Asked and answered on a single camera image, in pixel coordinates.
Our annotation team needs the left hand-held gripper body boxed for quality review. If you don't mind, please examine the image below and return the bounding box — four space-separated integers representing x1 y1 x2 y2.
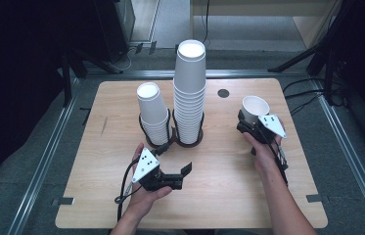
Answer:
132 147 185 192

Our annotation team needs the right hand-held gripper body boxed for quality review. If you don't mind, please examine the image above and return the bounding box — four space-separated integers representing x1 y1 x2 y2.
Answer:
236 114 288 145

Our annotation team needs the white paper cup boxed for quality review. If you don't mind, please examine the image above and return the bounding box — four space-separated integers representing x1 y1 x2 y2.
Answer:
241 95 271 127

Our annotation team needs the black wire double cup holder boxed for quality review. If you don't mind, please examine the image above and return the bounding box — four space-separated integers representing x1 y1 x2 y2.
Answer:
138 108 205 150

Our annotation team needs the tall stack of white cups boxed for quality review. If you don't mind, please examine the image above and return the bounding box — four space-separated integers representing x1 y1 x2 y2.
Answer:
172 39 208 145

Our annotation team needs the person's right hand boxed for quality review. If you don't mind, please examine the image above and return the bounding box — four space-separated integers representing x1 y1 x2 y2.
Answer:
242 132 285 179

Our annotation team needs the person's left hand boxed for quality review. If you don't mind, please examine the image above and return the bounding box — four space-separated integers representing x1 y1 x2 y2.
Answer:
124 142 173 219

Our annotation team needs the short stack of white cups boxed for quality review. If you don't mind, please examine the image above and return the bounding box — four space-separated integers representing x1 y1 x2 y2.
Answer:
136 81 171 147

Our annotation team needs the black tripod stand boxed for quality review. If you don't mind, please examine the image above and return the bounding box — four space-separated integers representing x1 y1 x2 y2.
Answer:
267 0 347 106

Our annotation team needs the black tape strip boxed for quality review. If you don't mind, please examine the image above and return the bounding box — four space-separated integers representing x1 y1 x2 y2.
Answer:
79 107 92 126

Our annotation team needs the grey tape piece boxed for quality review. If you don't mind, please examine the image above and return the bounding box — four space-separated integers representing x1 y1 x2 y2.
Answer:
305 193 330 204
52 197 75 207

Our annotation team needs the light wooden furniture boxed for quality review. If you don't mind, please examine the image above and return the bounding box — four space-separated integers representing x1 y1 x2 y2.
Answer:
189 0 344 50

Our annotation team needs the black metal stand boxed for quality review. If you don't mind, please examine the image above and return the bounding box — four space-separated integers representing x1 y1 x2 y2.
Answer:
60 52 123 108

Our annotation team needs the dark cabinet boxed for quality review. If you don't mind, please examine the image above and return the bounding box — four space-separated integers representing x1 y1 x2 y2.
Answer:
93 0 136 63

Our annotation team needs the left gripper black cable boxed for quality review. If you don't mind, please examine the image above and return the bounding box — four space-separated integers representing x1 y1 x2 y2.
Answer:
114 156 143 223

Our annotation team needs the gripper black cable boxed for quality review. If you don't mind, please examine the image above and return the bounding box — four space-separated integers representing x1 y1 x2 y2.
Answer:
265 128 291 188
114 156 143 223

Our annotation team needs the black floor cable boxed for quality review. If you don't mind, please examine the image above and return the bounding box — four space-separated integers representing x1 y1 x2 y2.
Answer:
289 94 323 116
284 90 325 100
282 76 326 94

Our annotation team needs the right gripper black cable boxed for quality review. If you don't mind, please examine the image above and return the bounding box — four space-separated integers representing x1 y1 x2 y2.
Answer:
265 128 291 188

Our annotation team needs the aluminium floor rail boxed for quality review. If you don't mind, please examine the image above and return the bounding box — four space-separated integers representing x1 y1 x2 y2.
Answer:
83 69 311 80
311 77 365 235
7 77 81 235

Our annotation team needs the white floor cable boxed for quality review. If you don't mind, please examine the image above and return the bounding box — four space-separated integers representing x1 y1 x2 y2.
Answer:
111 45 139 72

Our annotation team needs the black hanging cable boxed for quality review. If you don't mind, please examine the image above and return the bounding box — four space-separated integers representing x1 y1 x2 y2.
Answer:
203 0 211 45

